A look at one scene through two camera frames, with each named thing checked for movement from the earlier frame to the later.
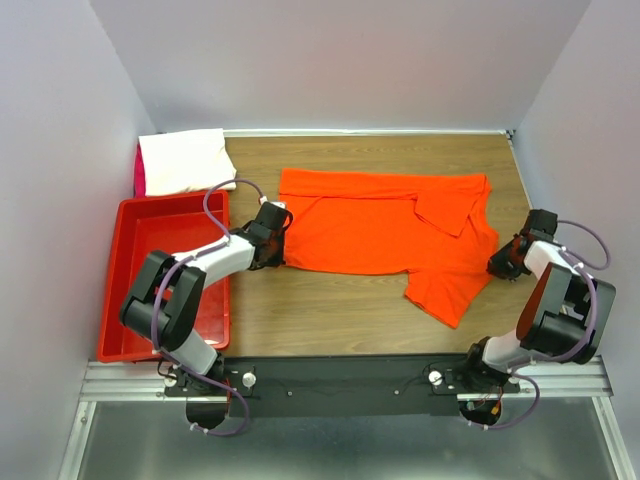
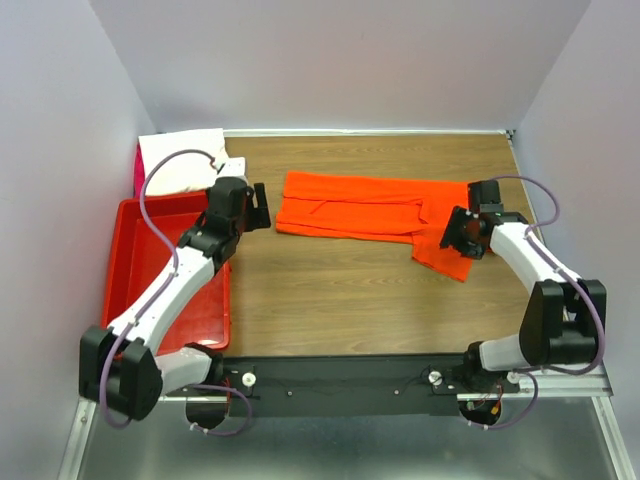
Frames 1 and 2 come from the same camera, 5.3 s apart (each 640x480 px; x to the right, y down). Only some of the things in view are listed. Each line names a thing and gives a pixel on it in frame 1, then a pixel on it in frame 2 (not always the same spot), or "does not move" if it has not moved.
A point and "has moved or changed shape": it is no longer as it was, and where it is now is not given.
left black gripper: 275,248 to 251,208
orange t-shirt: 435,229 has moved or changed shape
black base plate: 358,386 does not move
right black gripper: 503,265 to 458,230
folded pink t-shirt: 139,174 does not move
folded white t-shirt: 184,162 does not move
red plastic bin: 179,225 does not move
